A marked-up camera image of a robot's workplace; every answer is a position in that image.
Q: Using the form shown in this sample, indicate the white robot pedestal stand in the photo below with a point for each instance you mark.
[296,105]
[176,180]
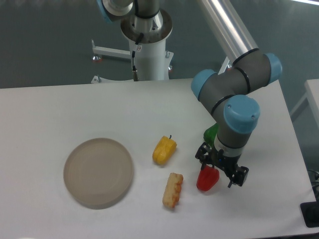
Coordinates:
[150,61]

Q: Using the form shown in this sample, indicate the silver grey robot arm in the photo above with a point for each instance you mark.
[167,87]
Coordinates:
[224,95]

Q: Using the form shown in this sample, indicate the red bell pepper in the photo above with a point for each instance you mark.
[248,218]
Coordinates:
[207,178]

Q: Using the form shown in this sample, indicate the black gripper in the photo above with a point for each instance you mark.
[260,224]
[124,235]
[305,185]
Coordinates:
[237,175]

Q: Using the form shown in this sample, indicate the toasted bread piece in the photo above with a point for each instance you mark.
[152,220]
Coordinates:
[172,190]

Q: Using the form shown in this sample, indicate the green bell pepper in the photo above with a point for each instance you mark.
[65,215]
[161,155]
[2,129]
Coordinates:
[210,134]

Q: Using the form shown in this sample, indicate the black box at table edge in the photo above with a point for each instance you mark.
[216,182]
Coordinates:
[310,212]

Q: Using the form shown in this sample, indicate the white side table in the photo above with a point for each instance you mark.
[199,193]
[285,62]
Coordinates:
[310,98]

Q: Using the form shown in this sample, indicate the yellow bell pepper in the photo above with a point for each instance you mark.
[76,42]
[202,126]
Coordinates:
[164,149]

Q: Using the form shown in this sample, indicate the beige round plate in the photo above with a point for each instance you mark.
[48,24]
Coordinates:
[98,173]

